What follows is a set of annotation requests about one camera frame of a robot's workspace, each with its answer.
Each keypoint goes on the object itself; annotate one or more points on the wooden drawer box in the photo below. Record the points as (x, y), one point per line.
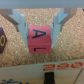
(41, 71)

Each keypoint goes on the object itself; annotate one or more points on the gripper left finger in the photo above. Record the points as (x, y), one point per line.
(20, 23)

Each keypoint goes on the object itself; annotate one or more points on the pink block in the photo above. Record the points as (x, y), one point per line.
(39, 39)

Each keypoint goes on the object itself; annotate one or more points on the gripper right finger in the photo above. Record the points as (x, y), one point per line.
(59, 20)

